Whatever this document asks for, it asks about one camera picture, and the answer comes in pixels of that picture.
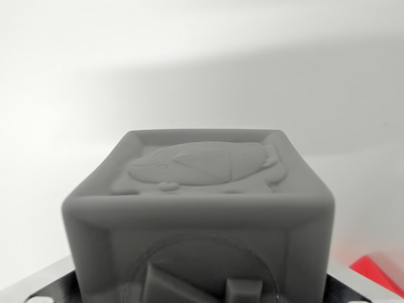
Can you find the grey embossed cube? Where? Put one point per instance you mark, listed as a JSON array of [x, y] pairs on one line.
[[195, 221]]

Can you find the black-padded silver gripper right finger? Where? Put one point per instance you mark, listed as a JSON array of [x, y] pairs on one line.
[[350, 288]]

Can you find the red embossed cube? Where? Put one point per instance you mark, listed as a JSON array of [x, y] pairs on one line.
[[378, 271]]

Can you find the black-padded silver gripper left finger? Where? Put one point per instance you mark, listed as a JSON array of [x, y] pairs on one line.
[[47, 287]]

